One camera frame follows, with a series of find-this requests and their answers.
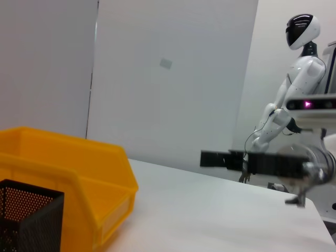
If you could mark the white humanoid robot black visor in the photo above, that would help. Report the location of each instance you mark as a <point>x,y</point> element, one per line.
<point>296,78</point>

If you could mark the yellow plastic storage bin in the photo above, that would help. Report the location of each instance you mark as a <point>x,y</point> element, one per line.
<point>78,170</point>

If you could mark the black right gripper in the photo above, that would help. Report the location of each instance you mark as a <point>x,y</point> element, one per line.
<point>275,165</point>

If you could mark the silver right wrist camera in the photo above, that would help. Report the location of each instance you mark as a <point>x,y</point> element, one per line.
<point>296,105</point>

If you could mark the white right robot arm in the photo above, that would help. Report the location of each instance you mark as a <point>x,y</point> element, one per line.
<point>323,162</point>

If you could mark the grey wall sticker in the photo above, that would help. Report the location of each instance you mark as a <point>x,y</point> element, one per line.
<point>166,63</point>

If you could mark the white low floor box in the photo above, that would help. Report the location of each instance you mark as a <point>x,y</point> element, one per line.
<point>276,187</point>

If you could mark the black mesh pen holder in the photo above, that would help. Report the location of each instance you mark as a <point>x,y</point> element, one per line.
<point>39,223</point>

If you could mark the white upright lift column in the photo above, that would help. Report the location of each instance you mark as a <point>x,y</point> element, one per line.
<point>331,68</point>

